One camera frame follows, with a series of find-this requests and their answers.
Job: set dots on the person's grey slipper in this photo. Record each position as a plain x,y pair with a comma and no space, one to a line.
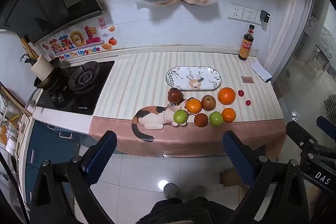
171,190
198,191

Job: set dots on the person's dark clothing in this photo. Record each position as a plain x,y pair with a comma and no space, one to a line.
183,211

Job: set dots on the white wall socket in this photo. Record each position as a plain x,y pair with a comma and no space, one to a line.
235,12
248,15

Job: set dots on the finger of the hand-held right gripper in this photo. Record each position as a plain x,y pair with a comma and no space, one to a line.
300,134
326,125

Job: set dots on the frosted glass door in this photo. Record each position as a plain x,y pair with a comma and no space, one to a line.
309,56

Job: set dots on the striped cat print mat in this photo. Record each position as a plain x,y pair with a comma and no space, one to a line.
136,77

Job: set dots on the wooden box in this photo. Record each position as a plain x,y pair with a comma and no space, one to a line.
231,176

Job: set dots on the small orange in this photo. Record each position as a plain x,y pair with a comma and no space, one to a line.
228,115
194,106

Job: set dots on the blue kitchen cabinet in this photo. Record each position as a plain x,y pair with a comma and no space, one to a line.
50,142

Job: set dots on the brown apple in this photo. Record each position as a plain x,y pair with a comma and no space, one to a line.
208,102

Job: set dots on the cluttered side shelf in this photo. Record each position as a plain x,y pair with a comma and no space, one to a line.
11,121

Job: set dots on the black gas stove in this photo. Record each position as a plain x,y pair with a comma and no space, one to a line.
84,87

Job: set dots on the dark frying pan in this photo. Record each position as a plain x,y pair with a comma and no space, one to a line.
50,79

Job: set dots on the white folded cloth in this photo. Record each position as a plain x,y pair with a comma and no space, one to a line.
260,70

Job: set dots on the wooden kitchen utensils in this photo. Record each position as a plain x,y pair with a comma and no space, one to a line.
27,48

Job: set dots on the dark red apple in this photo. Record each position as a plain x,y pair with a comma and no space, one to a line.
174,95

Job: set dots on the colourful wall sticker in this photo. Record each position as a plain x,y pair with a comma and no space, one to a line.
76,41

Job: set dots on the dark brownish orange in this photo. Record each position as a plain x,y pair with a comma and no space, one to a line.
201,119

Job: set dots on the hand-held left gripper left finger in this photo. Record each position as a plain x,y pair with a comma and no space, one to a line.
101,158

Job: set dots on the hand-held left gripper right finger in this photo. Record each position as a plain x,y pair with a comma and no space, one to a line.
237,158

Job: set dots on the black power plug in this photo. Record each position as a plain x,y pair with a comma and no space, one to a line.
265,16

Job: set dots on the small brown card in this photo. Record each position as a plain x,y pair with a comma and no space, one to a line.
247,79

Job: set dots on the large orange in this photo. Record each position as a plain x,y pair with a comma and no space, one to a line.
226,95

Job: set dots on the dark sauce bottle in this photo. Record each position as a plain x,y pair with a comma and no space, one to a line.
246,47

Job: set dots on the floral oval plate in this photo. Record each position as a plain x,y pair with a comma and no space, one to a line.
193,77

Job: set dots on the green apple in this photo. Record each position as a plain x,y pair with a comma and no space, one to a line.
180,117
216,118

